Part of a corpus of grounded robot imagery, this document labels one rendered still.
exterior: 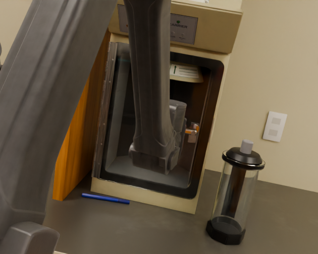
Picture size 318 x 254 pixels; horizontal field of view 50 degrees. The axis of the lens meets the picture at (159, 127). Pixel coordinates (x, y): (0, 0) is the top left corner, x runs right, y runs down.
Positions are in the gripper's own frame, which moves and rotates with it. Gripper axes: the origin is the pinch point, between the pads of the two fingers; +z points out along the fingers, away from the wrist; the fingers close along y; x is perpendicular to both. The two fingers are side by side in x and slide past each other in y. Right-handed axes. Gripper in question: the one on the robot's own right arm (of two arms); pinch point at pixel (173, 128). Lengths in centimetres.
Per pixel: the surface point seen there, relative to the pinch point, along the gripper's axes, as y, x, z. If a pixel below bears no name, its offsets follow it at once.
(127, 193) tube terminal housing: -23.8, 10.2, 5.9
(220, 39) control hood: 24.0, -7.5, 0.0
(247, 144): 0.2, -18.9, -2.7
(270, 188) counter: -26, -38, 40
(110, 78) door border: 9.3, 19.4, 4.2
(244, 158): -2.7, -18.6, -5.3
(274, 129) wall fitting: -5, -36, 49
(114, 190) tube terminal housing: -23.5, 14.3, 5.9
